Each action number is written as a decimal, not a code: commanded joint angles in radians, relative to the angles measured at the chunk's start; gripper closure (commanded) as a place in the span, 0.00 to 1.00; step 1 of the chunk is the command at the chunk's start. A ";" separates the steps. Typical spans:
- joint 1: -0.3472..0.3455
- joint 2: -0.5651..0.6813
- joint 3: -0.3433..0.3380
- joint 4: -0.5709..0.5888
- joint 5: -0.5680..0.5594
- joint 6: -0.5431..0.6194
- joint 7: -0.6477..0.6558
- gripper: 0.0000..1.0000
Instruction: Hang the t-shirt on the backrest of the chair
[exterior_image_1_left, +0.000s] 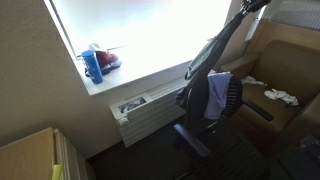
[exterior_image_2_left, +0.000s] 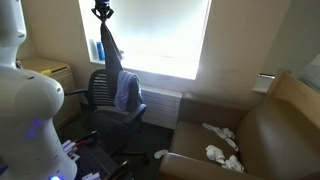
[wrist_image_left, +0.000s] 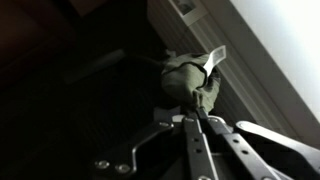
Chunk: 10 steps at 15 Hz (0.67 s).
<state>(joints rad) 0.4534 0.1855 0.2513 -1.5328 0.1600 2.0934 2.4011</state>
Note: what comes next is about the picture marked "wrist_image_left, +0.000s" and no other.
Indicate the dark green t-shirt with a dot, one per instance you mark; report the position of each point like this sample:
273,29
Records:
186,80

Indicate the white wall heater unit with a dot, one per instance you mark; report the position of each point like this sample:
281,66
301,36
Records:
206,30

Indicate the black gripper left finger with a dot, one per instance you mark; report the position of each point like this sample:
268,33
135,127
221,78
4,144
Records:
196,150

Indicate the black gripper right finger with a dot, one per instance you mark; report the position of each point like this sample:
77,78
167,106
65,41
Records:
240,146

